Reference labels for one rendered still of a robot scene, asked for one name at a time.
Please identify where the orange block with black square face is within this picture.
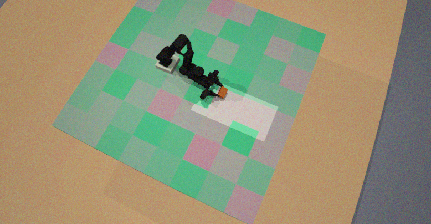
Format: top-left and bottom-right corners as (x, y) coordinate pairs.
(218, 86), (228, 99)

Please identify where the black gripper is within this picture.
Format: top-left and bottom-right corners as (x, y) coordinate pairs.
(197, 70), (223, 100)

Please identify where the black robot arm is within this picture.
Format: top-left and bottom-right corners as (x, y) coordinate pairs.
(156, 34), (216, 87)

